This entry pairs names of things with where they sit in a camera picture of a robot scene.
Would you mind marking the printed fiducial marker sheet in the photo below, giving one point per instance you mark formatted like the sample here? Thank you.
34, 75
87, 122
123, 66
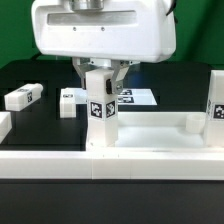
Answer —
127, 97

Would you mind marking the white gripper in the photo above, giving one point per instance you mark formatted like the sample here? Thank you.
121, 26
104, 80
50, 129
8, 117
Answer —
129, 30

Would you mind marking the white front obstacle bar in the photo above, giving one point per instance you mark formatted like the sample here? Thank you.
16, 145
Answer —
84, 165

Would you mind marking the white desk top tray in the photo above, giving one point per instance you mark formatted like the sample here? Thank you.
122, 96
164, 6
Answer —
162, 131

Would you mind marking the white left obstacle block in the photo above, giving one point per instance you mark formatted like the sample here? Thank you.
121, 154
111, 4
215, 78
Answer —
5, 125

